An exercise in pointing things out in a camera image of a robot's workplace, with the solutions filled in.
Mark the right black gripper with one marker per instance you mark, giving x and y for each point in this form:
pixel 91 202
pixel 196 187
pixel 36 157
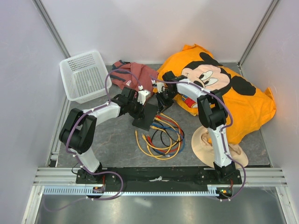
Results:
pixel 161 103

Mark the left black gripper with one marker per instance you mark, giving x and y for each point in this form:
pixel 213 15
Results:
pixel 140 114

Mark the black network switch box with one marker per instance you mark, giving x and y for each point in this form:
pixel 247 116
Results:
pixel 149 113

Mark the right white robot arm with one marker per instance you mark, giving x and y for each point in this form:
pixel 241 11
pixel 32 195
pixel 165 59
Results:
pixel 213 115

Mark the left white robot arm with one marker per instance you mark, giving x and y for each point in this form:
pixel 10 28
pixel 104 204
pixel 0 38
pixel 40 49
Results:
pixel 77 133

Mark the red folded shirt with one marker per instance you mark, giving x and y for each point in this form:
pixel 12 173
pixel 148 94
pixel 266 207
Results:
pixel 121 75

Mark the beige hat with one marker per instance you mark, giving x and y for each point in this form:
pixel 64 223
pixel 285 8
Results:
pixel 203 149

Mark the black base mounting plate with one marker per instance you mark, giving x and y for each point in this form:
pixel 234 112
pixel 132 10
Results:
pixel 190 174

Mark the white plastic basket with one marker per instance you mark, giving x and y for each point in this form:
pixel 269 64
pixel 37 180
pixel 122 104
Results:
pixel 84 77

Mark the orange Mickey Mouse shirt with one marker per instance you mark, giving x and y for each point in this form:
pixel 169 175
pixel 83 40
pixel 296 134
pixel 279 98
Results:
pixel 250 107

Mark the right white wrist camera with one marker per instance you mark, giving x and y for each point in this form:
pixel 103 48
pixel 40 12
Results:
pixel 158 87

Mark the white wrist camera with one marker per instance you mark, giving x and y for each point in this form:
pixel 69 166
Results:
pixel 143 95
pixel 158 87

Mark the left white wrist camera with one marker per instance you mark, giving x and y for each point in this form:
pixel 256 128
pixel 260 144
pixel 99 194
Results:
pixel 143 95

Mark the slotted metal cable duct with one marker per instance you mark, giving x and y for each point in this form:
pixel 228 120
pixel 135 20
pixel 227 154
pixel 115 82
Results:
pixel 96 191

